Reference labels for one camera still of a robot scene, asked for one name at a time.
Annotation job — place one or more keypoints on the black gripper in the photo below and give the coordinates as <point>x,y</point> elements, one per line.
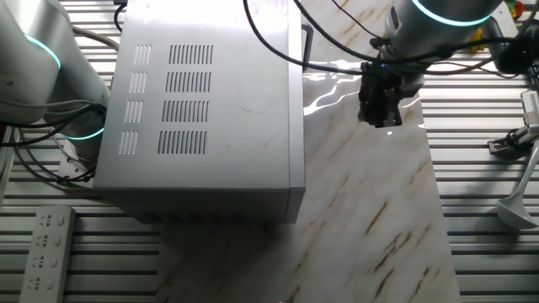
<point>383,86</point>

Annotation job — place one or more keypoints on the silver microwave oven body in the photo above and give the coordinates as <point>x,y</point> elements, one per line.
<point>202,126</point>

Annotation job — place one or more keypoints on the white marble pattern mat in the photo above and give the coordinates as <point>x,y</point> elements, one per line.
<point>370,210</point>

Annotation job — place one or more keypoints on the yellow toy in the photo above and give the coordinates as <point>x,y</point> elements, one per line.
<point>476,40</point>

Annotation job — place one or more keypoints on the red green toy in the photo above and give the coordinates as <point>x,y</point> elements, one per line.
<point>516,6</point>

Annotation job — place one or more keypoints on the white power strip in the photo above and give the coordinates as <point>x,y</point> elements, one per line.
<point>46,256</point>

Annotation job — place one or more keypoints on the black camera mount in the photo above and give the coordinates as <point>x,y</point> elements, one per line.
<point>517,54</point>

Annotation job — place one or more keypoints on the silver ribbed camera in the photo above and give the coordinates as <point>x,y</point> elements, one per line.
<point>531,110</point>

